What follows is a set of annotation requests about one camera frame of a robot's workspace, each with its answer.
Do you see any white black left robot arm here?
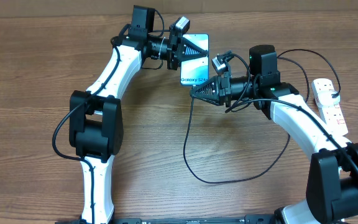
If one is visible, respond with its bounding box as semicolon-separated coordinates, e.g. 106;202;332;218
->
69;6;209;223

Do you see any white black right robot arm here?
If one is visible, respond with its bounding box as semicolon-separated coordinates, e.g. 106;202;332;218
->
190;45;358;223

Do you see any white power strip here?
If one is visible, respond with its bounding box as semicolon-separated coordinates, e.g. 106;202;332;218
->
312;78;348;136

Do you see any white charger plug adapter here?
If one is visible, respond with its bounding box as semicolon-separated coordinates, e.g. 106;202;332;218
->
315;90;341;108

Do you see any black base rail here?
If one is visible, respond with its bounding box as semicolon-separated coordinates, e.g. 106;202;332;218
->
54;213;279;224

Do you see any blue Galaxy S24 smartphone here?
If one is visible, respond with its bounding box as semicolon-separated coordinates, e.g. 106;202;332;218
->
180;34;209;86

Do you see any black USB charging cable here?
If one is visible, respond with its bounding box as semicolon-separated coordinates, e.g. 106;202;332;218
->
182;49;342;184

